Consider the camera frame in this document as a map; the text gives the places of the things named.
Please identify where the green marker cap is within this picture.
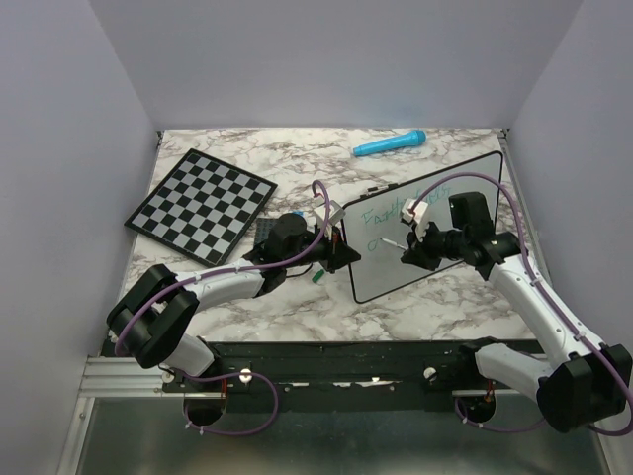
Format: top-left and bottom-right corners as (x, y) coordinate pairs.
(312, 270), (325, 284)

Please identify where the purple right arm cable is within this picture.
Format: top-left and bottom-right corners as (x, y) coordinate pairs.
(412, 171), (633, 437)

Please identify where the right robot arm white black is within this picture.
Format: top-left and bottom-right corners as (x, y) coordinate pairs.
(401, 192), (632, 433)

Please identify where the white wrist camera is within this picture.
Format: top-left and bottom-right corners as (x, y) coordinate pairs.
(400, 198), (430, 242)
(313, 200), (345, 238)

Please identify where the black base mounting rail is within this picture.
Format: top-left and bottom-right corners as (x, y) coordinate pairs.
(162, 340), (512, 419)

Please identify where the black and silver chessboard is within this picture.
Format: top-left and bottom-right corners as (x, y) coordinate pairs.
(125, 148), (277, 267)

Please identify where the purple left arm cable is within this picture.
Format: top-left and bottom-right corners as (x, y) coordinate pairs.
(114, 180), (330, 437)

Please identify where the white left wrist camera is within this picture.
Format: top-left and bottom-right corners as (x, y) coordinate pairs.
(313, 200), (345, 238)

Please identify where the dark grey lego baseplate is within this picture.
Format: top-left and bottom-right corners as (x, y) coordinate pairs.
(253, 218), (277, 245)

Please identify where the white whiteboard black frame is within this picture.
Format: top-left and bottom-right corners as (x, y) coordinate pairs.
(342, 151), (503, 304)

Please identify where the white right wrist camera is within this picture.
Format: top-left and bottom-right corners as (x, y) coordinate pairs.
(400, 198), (430, 242)

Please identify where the blue toy microphone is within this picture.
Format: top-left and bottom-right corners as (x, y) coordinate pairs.
(352, 130), (426, 157)

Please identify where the aluminium extrusion frame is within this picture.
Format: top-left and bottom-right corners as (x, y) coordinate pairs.
(79, 357), (162, 398)

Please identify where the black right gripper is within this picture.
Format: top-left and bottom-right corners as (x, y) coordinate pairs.
(402, 217), (468, 271)

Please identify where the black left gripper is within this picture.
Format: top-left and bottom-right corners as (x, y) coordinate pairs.
(284, 222), (360, 274)

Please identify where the green whiteboard marker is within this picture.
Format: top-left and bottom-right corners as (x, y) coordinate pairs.
(380, 237), (408, 250)

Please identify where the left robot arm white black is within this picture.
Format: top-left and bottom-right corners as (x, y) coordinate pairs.
(107, 214), (361, 391)

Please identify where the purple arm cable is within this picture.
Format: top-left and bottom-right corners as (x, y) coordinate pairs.
(114, 180), (330, 437)
(412, 171), (633, 437)

